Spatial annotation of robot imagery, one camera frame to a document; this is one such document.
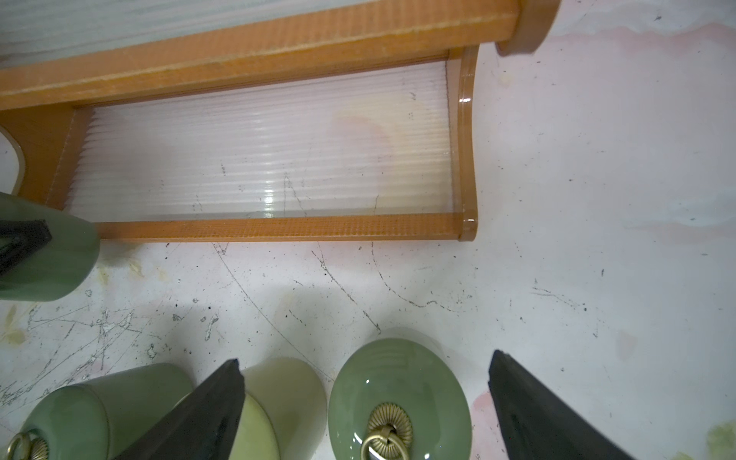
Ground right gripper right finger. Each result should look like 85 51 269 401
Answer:
488 350 631 459

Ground wooden three-tier shelf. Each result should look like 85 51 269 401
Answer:
1 1 560 243

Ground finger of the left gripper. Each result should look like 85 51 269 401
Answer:
1 220 53 275

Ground green canister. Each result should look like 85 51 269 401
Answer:
328 338 472 459
1 193 100 302
3 363 194 459

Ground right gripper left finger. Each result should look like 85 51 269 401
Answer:
118 358 245 460

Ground yellow canister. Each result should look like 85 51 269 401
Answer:
230 358 327 459

